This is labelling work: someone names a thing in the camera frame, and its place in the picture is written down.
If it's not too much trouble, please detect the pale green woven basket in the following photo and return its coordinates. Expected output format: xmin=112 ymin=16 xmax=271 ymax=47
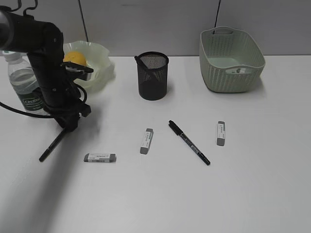
xmin=199 ymin=26 xmax=265 ymax=93

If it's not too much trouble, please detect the black marker pen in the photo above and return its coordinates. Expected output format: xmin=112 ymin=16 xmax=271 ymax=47
xmin=134 ymin=56 xmax=160 ymax=82
xmin=39 ymin=129 xmax=68 ymax=162
xmin=169 ymin=120 xmax=210 ymax=166

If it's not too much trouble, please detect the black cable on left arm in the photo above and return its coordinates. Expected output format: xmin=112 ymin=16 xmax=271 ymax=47
xmin=0 ymin=82 xmax=88 ymax=119

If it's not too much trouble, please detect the waste paper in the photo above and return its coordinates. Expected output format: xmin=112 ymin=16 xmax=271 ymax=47
xmin=226 ymin=67 xmax=252 ymax=74

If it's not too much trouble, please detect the grey white eraser middle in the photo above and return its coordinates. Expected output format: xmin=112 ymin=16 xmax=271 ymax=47
xmin=140 ymin=128 xmax=154 ymax=154

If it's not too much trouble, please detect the yellow mango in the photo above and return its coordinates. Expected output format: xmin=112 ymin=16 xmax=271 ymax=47
xmin=63 ymin=51 xmax=87 ymax=67

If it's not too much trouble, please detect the grey white eraser right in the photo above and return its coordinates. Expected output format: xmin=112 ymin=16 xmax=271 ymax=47
xmin=217 ymin=121 xmax=225 ymax=146

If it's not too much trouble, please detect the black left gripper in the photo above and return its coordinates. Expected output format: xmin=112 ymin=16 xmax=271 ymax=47
xmin=36 ymin=83 xmax=91 ymax=133

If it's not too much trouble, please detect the pale green wavy plate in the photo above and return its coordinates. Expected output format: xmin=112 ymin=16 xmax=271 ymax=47
xmin=63 ymin=41 xmax=115 ymax=95

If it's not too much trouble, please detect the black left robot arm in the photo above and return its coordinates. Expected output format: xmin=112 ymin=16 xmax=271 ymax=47
xmin=0 ymin=6 xmax=93 ymax=132

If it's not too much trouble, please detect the clear plastic water bottle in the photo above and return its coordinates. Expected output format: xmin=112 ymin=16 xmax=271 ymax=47
xmin=2 ymin=51 xmax=48 ymax=116

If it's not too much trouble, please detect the black mesh pen holder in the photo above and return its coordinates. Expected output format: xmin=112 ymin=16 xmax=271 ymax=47
xmin=134 ymin=51 xmax=169 ymax=101

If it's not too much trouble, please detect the grey white eraser left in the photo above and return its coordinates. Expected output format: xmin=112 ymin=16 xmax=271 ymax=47
xmin=84 ymin=153 xmax=116 ymax=163

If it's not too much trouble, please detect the grey white eraser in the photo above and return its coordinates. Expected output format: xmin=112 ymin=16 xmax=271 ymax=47
xmin=140 ymin=128 xmax=154 ymax=154
xmin=84 ymin=153 xmax=116 ymax=163
xmin=217 ymin=121 xmax=225 ymax=146

